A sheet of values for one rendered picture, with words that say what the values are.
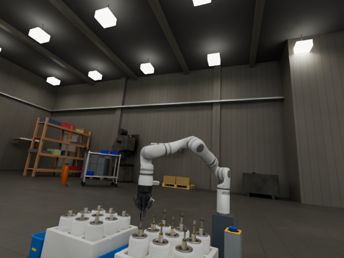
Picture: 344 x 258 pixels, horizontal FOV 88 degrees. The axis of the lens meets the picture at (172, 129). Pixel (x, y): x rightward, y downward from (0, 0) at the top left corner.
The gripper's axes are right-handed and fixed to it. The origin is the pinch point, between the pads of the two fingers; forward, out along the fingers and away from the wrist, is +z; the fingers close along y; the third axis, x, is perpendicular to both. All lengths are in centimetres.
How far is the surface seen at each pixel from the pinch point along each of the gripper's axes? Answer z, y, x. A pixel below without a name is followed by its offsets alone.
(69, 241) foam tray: 19.1, -40.4, -7.8
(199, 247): 11.1, 27.5, 9.0
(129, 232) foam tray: 18.5, -23.9, 22.1
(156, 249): 11.3, 12.7, -4.9
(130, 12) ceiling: -502, -308, 260
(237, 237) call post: 5.2, 43.2, 15.6
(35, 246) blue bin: 28, -68, -9
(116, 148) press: -100, -519, 504
